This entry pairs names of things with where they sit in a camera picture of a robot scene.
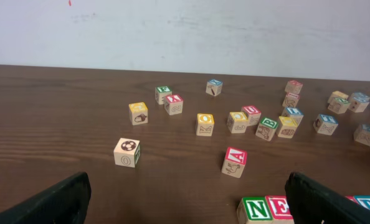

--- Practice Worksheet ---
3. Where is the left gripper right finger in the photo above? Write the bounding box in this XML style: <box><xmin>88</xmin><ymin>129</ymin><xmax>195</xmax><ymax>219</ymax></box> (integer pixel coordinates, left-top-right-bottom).
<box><xmin>285</xmin><ymin>172</ymin><xmax>370</xmax><ymax>224</ymax></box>

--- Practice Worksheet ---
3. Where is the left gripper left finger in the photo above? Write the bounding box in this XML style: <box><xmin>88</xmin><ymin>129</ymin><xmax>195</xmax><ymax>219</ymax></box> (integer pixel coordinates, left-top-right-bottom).
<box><xmin>0</xmin><ymin>172</ymin><xmax>92</xmax><ymax>224</ymax></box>

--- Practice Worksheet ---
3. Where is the red E block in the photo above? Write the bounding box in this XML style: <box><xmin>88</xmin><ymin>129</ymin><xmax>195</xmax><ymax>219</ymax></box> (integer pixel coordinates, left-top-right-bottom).
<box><xmin>265</xmin><ymin>195</ymin><xmax>294</xmax><ymax>224</ymax></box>

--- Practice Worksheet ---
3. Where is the red i block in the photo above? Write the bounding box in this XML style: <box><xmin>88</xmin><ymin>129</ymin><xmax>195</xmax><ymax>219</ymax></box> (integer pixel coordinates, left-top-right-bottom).
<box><xmin>346</xmin><ymin>196</ymin><xmax>358</xmax><ymax>203</ymax></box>
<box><xmin>282</xmin><ymin>93</ymin><xmax>300</xmax><ymax>108</ymax></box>

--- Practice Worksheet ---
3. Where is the green N block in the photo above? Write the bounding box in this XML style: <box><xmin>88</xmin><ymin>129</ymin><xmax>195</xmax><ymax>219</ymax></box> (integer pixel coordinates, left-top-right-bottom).
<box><xmin>237</xmin><ymin>197</ymin><xmax>273</xmax><ymax>224</ymax></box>

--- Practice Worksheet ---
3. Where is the white soccer ball block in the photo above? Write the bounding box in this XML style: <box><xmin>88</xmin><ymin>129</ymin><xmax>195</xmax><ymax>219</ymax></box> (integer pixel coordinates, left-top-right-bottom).
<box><xmin>113</xmin><ymin>138</ymin><xmax>141</xmax><ymax>168</ymax></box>

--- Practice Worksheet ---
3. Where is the blue T block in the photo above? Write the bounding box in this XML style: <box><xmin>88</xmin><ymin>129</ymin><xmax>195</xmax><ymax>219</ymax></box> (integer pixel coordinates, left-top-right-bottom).
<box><xmin>313</xmin><ymin>114</ymin><xmax>338</xmax><ymax>136</ymax></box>

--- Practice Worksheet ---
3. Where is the yellow block beside B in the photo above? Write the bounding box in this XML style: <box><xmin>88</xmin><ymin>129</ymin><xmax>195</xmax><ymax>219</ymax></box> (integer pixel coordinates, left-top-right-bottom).
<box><xmin>276</xmin><ymin>116</ymin><xmax>298</xmax><ymax>139</ymax></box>

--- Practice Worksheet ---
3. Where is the red A block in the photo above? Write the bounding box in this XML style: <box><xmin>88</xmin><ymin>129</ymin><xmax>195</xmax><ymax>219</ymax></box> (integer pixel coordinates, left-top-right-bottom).
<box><xmin>221</xmin><ymin>147</ymin><xmax>247</xmax><ymax>178</ymax></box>

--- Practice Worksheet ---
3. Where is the green B block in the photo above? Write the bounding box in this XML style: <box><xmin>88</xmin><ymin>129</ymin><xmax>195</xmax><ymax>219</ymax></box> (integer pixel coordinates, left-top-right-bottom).
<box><xmin>255</xmin><ymin>117</ymin><xmax>278</xmax><ymax>141</ymax></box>

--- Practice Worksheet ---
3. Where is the blue 2 block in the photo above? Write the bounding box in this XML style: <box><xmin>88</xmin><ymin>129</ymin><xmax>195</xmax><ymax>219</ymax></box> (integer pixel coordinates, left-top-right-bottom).
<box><xmin>353</xmin><ymin>124</ymin><xmax>370</xmax><ymax>146</ymax></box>

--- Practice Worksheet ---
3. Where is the blue L block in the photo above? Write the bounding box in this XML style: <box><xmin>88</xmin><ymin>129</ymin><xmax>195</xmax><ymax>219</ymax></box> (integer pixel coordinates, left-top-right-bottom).
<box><xmin>282</xmin><ymin>107</ymin><xmax>304</xmax><ymax>125</ymax></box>

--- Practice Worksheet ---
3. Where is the green Z block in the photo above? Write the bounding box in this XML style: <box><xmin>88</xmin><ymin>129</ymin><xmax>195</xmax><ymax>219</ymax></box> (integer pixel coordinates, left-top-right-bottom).
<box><xmin>328</xmin><ymin>97</ymin><xmax>350</xmax><ymax>114</ymax></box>

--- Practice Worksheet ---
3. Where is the red U block centre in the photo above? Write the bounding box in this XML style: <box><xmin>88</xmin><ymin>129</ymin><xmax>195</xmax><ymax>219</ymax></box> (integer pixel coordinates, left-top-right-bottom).
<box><xmin>241</xmin><ymin>105</ymin><xmax>261</xmax><ymax>126</ymax></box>

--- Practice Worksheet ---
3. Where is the yellow block centre left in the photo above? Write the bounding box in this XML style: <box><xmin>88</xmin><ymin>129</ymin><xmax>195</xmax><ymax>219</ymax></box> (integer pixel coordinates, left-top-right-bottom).
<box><xmin>227</xmin><ymin>111</ymin><xmax>249</xmax><ymax>134</ymax></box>

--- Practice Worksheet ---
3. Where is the yellow block top right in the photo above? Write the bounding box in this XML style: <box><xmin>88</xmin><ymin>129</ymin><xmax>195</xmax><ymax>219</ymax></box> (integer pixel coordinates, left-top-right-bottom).
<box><xmin>328</xmin><ymin>91</ymin><xmax>349</xmax><ymax>103</ymax></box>

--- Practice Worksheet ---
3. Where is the blue 5 block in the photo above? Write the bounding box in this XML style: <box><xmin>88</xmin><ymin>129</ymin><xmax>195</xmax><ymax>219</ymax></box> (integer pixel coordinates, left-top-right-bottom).
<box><xmin>348</xmin><ymin>96</ymin><xmax>369</xmax><ymax>113</ymax></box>

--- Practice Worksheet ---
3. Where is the yellow block far left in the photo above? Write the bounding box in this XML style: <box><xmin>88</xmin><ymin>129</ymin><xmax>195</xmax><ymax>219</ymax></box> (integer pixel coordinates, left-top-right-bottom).
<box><xmin>128</xmin><ymin>102</ymin><xmax>148</xmax><ymax>126</ymax></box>

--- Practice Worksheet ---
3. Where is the red block top right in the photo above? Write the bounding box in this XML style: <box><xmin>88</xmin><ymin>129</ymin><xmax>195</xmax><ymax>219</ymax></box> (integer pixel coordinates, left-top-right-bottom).
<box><xmin>285</xmin><ymin>80</ymin><xmax>303</xmax><ymax>95</ymax></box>

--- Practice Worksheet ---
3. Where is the blue D block upper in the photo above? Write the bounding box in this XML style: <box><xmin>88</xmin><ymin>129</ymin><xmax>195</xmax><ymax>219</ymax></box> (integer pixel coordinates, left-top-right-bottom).
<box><xmin>349</xmin><ymin>92</ymin><xmax>370</xmax><ymax>101</ymax></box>

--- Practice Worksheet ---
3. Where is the yellow block beside U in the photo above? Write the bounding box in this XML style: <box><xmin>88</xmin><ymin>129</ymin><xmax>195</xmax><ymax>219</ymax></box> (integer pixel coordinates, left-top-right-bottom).
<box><xmin>196</xmin><ymin>113</ymin><xmax>215</xmax><ymax>136</ymax></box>

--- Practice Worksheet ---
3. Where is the red Y block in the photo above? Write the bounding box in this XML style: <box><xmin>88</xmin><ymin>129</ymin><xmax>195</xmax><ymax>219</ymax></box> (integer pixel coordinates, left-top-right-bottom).
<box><xmin>163</xmin><ymin>94</ymin><xmax>184</xmax><ymax>115</ymax></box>

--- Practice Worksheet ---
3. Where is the green F block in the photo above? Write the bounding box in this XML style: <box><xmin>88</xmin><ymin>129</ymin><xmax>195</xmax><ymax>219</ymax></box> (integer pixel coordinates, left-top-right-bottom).
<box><xmin>155</xmin><ymin>86</ymin><xmax>172</xmax><ymax>105</ymax></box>

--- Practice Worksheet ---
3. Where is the blue X block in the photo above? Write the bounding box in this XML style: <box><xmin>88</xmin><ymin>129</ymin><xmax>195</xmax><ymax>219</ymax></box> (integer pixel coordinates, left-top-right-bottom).
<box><xmin>206</xmin><ymin>79</ymin><xmax>223</xmax><ymax>96</ymax></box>

